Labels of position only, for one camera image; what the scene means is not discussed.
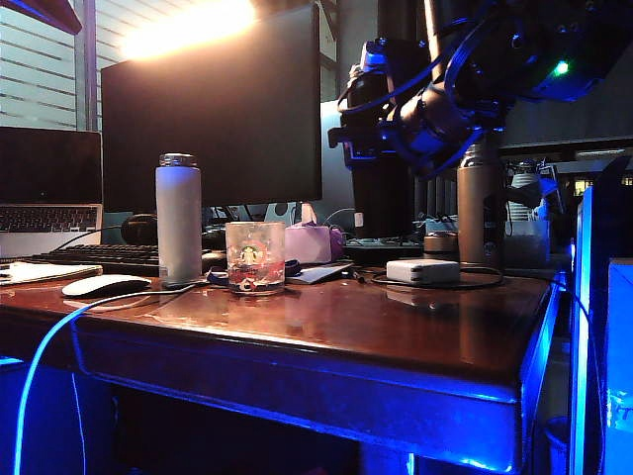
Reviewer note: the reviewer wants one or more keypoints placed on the white box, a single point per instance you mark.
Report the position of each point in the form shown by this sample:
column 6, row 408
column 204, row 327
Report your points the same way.
column 620, row 346

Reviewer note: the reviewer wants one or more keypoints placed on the black thermos bottle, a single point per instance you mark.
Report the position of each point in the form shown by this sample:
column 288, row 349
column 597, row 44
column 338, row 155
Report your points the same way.
column 381, row 198

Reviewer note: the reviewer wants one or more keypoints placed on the white computer mouse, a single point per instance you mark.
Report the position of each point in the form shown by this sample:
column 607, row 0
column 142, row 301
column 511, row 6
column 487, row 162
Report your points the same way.
column 104, row 286

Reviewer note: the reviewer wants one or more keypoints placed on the flat silver card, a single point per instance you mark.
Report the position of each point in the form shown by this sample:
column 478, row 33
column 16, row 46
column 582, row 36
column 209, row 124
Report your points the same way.
column 319, row 273

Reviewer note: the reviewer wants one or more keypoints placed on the white thermos bottle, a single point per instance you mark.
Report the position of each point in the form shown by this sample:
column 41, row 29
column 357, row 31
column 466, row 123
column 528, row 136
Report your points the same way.
column 179, row 222

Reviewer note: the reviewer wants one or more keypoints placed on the black keyboard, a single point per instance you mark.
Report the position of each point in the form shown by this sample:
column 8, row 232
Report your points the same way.
column 109, row 257

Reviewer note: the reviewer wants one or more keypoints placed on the bronze thermos bottle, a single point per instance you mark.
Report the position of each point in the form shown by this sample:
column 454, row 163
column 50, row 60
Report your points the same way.
column 477, row 222

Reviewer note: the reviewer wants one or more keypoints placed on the purple soft pouch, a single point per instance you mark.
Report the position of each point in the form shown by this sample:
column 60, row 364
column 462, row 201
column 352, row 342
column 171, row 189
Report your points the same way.
column 337, row 245

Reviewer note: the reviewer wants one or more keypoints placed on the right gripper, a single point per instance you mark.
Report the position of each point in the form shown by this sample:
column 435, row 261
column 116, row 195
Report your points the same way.
column 435, row 126

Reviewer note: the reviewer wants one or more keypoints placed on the black headphones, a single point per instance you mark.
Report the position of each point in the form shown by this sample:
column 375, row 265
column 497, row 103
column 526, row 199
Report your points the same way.
column 139, row 230

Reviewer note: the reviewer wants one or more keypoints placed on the large black monitor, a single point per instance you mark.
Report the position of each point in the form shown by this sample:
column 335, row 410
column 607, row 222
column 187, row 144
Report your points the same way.
column 212, row 128

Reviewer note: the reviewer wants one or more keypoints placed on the purple tissue box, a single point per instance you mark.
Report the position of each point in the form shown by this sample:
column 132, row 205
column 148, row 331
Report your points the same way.
column 306, row 245

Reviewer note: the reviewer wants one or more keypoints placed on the white window blinds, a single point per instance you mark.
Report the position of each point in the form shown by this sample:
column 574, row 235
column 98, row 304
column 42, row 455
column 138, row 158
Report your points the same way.
column 34, row 64

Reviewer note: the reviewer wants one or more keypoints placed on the clear plastic container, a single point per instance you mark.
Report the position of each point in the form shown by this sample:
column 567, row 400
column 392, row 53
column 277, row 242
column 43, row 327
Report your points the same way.
column 526, row 242

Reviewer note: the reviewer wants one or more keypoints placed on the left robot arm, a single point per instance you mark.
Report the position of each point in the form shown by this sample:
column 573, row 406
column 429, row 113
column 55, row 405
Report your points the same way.
column 49, row 12

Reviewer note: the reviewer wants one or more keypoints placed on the white notebook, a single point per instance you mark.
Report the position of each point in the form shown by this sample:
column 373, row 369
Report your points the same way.
column 44, row 273

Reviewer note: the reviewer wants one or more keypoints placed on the white power adapter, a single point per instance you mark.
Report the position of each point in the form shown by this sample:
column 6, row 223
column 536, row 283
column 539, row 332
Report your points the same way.
column 423, row 271

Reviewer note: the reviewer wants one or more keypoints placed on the blue-lit metal post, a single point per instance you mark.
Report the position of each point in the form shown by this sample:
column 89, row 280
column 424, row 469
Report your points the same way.
column 579, row 346

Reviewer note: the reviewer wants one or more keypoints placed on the silver laptop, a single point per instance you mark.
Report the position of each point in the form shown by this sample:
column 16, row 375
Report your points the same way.
column 49, row 168

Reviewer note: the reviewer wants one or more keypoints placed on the dark curved panel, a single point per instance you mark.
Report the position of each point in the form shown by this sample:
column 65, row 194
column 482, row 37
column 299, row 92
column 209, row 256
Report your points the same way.
column 610, row 222

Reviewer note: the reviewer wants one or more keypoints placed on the printed glass cup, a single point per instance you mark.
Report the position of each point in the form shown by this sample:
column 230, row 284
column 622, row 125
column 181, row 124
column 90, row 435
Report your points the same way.
column 255, row 257

